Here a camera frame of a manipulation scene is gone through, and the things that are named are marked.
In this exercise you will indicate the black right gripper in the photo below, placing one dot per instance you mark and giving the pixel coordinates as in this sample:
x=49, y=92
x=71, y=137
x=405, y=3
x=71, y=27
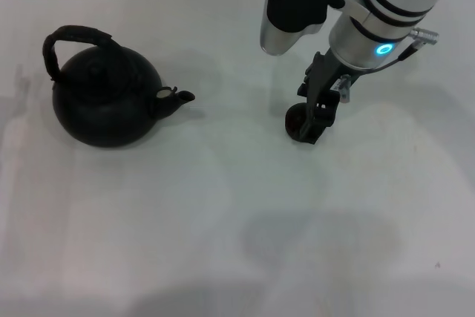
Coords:
x=324, y=75

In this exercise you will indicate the small dark teacup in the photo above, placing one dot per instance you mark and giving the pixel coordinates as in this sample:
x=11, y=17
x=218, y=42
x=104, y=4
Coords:
x=294, y=121

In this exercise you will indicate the silver right wrist connector plug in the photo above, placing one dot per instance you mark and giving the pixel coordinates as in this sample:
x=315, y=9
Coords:
x=425, y=35

